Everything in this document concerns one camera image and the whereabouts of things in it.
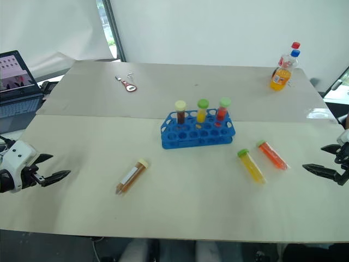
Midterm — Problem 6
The white hanging sheet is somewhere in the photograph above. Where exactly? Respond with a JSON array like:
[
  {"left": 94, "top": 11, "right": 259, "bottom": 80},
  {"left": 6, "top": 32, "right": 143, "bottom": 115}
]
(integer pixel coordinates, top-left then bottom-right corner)
[{"left": 0, "top": 0, "right": 115, "bottom": 80}]

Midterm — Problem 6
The red digital thermometer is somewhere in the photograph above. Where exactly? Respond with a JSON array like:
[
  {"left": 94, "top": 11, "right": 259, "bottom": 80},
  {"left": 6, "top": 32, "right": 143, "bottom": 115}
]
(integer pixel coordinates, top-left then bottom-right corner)
[{"left": 115, "top": 75, "right": 138, "bottom": 93}]

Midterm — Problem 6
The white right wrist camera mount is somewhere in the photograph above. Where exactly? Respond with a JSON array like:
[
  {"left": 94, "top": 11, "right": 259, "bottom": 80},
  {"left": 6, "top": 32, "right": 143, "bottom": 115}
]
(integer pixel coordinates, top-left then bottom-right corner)
[{"left": 336, "top": 129, "right": 349, "bottom": 147}]

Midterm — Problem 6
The red tube green cap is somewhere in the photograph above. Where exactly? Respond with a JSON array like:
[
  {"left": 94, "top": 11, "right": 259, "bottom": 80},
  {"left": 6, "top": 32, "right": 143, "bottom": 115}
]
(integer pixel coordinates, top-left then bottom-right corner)
[{"left": 216, "top": 97, "right": 232, "bottom": 122}]

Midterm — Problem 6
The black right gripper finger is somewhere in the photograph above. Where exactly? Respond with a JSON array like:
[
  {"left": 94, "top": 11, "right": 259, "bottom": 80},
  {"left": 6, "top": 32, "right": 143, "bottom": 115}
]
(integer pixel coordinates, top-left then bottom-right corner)
[
  {"left": 321, "top": 144, "right": 342, "bottom": 155},
  {"left": 302, "top": 163, "right": 341, "bottom": 182}
]

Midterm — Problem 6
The orange soda bottle blue cap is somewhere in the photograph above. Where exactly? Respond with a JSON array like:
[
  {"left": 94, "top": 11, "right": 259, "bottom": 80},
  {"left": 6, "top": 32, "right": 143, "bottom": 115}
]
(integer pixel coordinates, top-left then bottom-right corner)
[{"left": 269, "top": 49, "right": 301, "bottom": 92}]

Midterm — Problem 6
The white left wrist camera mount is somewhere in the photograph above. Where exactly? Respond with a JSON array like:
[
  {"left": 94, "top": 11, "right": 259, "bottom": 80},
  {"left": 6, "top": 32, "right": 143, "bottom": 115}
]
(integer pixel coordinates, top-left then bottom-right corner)
[{"left": 0, "top": 140, "right": 39, "bottom": 194}]

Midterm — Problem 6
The dark brown tube cream cap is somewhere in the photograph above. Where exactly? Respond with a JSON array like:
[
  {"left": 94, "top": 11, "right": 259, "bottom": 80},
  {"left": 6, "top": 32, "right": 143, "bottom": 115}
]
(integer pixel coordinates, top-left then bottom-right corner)
[{"left": 174, "top": 100, "right": 188, "bottom": 125}]

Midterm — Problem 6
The blue test tube rack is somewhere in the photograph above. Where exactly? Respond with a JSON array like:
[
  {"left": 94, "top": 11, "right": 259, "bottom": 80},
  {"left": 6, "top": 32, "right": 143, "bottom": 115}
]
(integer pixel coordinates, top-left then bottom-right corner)
[{"left": 160, "top": 108, "right": 236, "bottom": 150}]

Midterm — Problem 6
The open laptop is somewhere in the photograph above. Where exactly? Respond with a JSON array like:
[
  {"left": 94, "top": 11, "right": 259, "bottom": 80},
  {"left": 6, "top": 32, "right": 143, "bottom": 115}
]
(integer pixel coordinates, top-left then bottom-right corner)
[{"left": 0, "top": 50, "right": 45, "bottom": 135}]

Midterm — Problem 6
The light brown tube cream cap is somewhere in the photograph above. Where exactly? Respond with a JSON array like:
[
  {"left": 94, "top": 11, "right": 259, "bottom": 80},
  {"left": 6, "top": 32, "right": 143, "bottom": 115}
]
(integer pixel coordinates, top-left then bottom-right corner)
[{"left": 115, "top": 158, "right": 151, "bottom": 196}]

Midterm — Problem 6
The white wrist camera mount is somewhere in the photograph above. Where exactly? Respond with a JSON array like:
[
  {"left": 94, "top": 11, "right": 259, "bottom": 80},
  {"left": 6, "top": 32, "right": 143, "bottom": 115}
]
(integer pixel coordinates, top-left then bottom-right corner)
[
  {"left": 0, "top": 140, "right": 39, "bottom": 194},
  {"left": 336, "top": 129, "right": 349, "bottom": 147}
]

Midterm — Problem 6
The orange tube green cap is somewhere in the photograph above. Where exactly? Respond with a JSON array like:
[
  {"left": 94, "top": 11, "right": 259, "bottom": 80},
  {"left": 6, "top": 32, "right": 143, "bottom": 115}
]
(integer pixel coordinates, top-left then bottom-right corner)
[{"left": 256, "top": 139, "right": 290, "bottom": 172}]

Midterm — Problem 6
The yellow tube green cap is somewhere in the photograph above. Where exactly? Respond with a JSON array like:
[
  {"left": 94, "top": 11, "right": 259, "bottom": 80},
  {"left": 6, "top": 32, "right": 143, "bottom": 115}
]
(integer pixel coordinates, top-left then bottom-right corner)
[
  {"left": 196, "top": 98, "right": 210, "bottom": 123},
  {"left": 236, "top": 148, "right": 267, "bottom": 184}
]

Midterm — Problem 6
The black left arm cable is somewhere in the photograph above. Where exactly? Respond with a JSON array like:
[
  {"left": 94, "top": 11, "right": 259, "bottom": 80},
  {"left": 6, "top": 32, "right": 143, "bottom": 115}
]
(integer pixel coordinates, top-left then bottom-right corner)
[{"left": 0, "top": 134, "right": 16, "bottom": 154}]

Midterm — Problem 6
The dark metal pole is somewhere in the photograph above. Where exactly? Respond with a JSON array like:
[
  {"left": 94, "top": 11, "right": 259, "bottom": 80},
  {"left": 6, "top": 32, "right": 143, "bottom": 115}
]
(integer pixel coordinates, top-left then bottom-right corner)
[{"left": 103, "top": 0, "right": 128, "bottom": 63}]

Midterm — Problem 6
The black device beside laptop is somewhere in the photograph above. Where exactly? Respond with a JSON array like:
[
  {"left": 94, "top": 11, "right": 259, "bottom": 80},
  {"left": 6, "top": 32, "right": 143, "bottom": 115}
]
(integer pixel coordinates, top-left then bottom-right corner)
[{"left": 40, "top": 80, "right": 59, "bottom": 96}]

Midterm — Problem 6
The clear bottle red cap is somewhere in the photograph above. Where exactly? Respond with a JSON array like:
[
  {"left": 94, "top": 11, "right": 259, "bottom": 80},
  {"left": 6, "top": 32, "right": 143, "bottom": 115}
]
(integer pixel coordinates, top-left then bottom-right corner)
[{"left": 278, "top": 41, "right": 302, "bottom": 69}]

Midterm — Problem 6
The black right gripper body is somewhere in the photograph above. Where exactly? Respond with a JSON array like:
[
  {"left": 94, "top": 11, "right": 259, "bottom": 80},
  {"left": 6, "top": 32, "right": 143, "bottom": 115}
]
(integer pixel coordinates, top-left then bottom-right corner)
[{"left": 334, "top": 146, "right": 349, "bottom": 187}]

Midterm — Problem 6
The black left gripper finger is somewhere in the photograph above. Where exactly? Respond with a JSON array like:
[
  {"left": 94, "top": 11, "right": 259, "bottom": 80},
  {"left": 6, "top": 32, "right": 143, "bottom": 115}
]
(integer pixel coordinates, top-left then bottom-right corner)
[
  {"left": 33, "top": 153, "right": 54, "bottom": 166},
  {"left": 40, "top": 170, "right": 72, "bottom": 188}
]

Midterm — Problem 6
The grey rounded shape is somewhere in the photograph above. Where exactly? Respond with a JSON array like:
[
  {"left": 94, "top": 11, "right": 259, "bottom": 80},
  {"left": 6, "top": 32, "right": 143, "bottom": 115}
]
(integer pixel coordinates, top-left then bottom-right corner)
[{"left": 118, "top": 238, "right": 154, "bottom": 262}]

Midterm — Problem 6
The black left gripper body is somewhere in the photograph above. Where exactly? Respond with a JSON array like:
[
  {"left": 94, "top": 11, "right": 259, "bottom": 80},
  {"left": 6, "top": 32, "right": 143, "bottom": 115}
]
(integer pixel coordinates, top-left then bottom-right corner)
[{"left": 21, "top": 163, "right": 46, "bottom": 190}]

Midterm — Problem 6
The thin white cable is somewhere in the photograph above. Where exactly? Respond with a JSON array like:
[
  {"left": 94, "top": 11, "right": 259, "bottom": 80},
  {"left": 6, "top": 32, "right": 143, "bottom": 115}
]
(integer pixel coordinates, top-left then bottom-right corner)
[{"left": 91, "top": 235, "right": 105, "bottom": 262}]

